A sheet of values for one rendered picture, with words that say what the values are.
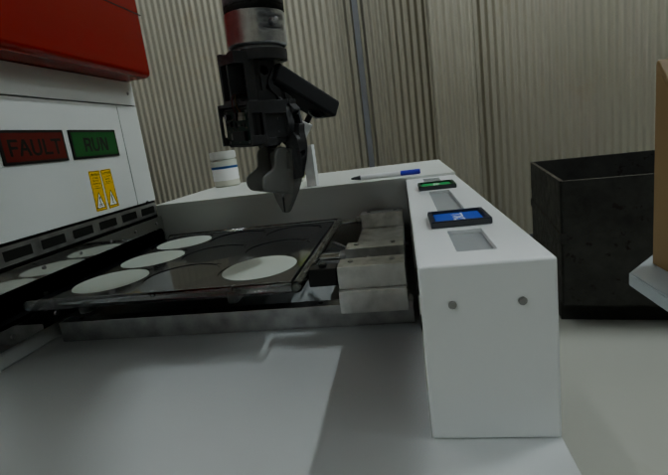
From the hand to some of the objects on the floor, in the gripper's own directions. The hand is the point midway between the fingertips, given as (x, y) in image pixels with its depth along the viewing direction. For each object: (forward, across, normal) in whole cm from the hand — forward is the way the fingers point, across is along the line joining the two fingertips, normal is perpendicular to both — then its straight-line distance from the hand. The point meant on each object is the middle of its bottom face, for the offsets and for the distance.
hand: (289, 202), depth 61 cm
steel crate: (+98, -9, +237) cm, 257 cm away
